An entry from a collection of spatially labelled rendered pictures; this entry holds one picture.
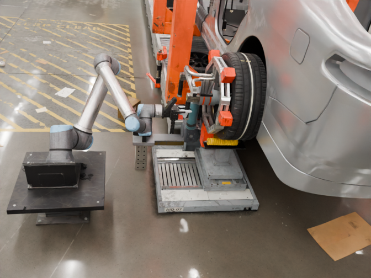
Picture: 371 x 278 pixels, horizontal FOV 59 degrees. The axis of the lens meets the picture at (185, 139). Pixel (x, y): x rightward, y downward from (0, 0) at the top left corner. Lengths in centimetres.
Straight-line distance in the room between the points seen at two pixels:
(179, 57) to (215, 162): 94
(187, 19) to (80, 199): 156
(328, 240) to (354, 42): 173
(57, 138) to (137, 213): 84
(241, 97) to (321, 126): 70
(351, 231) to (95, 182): 207
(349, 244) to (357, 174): 119
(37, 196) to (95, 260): 58
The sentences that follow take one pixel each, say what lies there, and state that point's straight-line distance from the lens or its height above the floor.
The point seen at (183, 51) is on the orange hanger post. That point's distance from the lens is 278.
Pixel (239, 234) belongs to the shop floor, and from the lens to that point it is 265.
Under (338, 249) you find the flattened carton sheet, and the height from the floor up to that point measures 1.
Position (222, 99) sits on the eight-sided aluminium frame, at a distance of 223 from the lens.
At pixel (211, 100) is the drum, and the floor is 85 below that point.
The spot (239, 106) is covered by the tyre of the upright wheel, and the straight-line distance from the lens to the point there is 223.
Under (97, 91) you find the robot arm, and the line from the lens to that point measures 250.
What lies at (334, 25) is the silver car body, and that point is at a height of 164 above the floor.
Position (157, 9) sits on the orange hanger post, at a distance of 466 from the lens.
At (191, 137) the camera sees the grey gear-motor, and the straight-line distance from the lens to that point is 296.
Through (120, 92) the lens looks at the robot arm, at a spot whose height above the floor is 94.
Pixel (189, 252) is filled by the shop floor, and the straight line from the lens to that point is 246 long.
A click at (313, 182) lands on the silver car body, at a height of 86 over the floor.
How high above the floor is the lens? 199
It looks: 35 degrees down
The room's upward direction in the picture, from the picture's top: 9 degrees clockwise
